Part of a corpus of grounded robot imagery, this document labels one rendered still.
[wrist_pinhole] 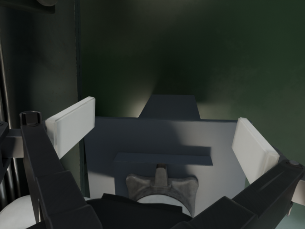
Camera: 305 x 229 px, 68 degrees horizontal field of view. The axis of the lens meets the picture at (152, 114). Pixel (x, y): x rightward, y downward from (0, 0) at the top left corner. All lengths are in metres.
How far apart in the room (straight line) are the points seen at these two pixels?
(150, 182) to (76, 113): 0.42
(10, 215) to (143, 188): 0.28
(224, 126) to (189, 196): 0.19
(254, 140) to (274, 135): 1.33
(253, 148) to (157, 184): 0.41
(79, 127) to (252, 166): 0.13
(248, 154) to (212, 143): 0.43
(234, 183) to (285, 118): 0.88
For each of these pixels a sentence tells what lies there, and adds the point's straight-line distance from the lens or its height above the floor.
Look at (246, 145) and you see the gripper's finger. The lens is 0.18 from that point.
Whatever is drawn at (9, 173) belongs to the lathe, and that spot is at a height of 0.75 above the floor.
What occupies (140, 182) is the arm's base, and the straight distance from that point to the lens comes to 0.59.
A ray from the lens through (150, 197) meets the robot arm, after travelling 0.54.
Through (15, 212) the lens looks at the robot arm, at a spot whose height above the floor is 0.98.
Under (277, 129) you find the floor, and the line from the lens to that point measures 1.49.
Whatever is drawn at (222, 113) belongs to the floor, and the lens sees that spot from 1.38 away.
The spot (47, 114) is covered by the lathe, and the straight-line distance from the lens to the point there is 0.93.
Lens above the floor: 1.29
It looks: 71 degrees down
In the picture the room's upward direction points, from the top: 158 degrees counter-clockwise
